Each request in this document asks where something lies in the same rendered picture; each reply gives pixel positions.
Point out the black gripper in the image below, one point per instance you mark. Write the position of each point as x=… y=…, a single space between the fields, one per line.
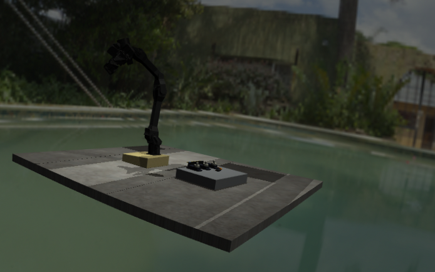
x=120 y=59

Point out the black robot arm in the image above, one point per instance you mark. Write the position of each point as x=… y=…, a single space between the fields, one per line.
x=159 y=92

